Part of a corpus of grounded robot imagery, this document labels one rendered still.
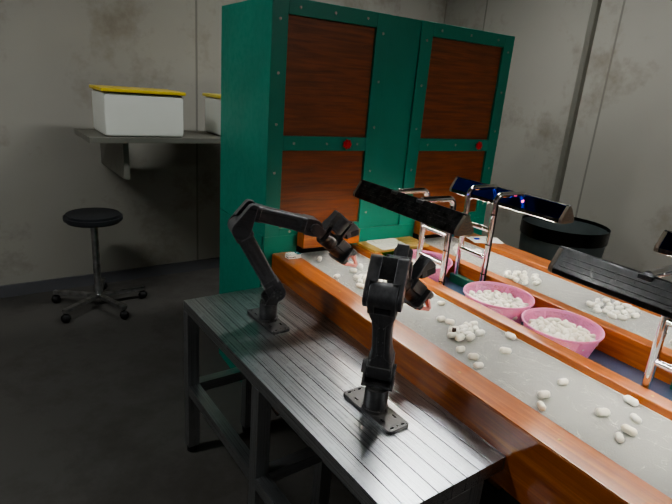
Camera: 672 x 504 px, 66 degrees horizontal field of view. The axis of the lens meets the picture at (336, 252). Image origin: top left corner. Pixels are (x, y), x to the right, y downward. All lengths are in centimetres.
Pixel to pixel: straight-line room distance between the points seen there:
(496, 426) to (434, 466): 19
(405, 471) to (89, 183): 310
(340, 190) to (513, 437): 141
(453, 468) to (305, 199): 138
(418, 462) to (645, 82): 342
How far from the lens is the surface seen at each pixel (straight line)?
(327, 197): 236
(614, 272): 147
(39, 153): 381
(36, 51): 378
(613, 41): 440
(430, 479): 127
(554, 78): 459
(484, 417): 140
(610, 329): 202
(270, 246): 227
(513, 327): 184
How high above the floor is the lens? 149
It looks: 18 degrees down
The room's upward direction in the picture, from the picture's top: 5 degrees clockwise
